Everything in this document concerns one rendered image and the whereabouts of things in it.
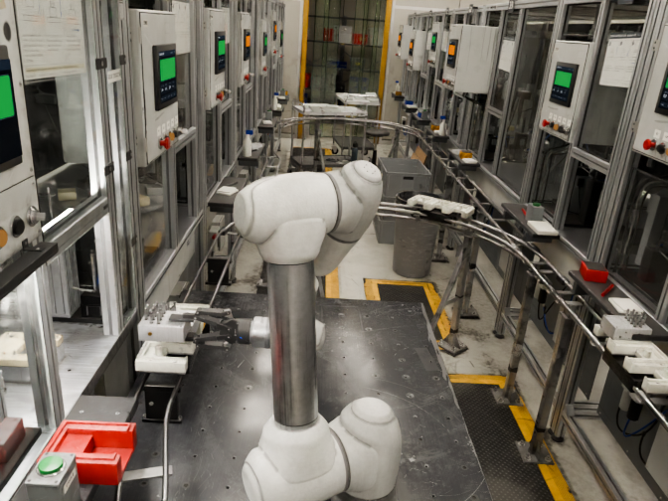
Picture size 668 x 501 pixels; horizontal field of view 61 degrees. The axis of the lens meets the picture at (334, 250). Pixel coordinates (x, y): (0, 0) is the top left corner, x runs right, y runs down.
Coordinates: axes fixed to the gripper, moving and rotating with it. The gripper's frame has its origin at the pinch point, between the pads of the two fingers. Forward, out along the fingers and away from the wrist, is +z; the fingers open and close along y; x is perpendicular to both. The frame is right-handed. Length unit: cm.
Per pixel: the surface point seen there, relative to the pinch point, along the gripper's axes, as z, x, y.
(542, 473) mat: -146, -53, -92
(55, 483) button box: 5, 68, 6
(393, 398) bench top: -66, -10, -27
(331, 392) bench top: -46, -12, -27
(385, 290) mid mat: -93, -233, -92
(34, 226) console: 18, 40, 43
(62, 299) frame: 37.1, -7.6, 1.6
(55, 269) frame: 38.3, -7.5, 11.2
